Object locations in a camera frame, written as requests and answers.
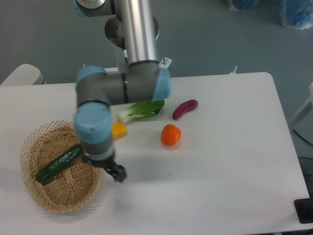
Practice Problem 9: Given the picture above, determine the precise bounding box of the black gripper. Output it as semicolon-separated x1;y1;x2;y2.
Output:
82;150;127;183

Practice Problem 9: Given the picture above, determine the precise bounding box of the green cucumber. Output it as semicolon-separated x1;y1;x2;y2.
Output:
35;144;82;183

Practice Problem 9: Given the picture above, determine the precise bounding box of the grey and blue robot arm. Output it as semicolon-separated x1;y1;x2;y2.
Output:
73;0;172;182

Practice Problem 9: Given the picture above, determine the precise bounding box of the woven wicker basket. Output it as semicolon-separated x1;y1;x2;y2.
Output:
20;120;101;212

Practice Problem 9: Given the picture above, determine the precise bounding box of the yellow bell pepper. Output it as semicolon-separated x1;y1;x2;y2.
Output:
112;122;127;139

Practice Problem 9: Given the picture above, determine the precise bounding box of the orange tomato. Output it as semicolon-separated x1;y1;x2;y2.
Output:
160;124;181;146

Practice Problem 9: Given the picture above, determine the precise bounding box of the green bok choy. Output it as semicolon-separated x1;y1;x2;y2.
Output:
117;100;165;123

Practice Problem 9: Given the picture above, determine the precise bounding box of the purple sweet potato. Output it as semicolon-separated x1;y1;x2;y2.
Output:
172;99;199;120

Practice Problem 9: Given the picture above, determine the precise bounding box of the white chair back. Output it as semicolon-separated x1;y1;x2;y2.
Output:
0;64;47;87

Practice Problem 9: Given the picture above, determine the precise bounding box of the black device at edge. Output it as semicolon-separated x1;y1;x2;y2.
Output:
294;198;313;224

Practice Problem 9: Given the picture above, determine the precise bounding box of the white furniture at right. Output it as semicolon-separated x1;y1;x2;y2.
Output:
288;83;313;130

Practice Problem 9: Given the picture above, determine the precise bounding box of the blue plastic bag right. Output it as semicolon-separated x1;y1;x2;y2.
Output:
280;0;313;29

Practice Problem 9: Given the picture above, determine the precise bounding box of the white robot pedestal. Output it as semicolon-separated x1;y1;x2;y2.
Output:
104;15;172;74

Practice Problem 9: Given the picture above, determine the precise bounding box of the black floor cable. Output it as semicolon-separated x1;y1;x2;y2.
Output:
292;127;313;145

